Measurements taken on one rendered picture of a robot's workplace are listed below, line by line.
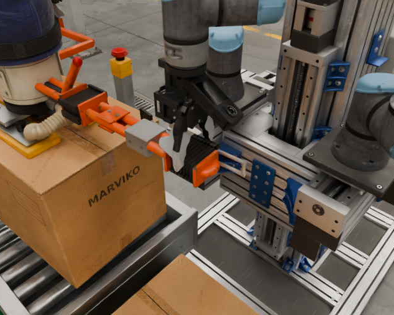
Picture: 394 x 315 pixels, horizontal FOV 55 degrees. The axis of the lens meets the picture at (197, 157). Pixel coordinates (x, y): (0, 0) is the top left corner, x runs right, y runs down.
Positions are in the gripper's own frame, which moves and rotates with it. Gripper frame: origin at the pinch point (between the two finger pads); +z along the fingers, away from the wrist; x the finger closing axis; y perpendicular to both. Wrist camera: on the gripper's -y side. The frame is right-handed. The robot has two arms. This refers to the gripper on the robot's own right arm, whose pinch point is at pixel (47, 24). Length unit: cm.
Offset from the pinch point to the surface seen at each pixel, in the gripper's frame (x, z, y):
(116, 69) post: 21.5, 23.5, 8.2
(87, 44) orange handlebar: -2.9, -0.6, 26.4
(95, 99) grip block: -26, -3, 59
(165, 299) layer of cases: -27, 65, 78
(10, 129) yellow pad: -38, 10, 34
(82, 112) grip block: -30, -2, 59
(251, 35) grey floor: 307, 124, -96
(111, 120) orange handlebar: -28, -2, 68
